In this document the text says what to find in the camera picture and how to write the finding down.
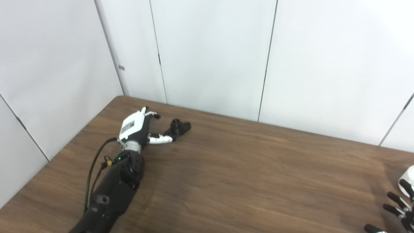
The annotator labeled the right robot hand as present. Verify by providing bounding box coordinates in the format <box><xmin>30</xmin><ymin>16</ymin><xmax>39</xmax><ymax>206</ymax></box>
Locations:
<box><xmin>364</xmin><ymin>179</ymin><xmax>414</xmax><ymax>233</ymax></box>

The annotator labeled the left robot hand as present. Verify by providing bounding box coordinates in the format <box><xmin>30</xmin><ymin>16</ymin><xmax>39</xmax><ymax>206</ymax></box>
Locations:
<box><xmin>118</xmin><ymin>106</ymin><xmax>177</xmax><ymax>151</ymax></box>

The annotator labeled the round white piece with holes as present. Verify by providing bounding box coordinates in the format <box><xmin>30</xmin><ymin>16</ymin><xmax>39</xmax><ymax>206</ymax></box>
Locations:
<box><xmin>398</xmin><ymin>165</ymin><xmax>414</xmax><ymax>198</ymax></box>

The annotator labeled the black flanged holder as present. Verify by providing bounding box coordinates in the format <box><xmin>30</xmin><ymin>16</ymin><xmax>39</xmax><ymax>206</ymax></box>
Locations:
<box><xmin>163</xmin><ymin>119</ymin><xmax>191</xmax><ymax>141</ymax></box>

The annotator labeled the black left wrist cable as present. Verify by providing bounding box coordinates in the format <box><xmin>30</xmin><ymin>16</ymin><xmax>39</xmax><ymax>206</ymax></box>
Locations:
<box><xmin>83</xmin><ymin>137</ymin><xmax>119</xmax><ymax>213</ymax></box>

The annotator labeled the thin left wire yellow plug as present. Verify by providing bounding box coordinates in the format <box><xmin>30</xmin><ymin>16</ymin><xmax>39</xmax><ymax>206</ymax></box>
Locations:
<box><xmin>88</xmin><ymin>156</ymin><xmax>114</xmax><ymax>207</ymax></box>

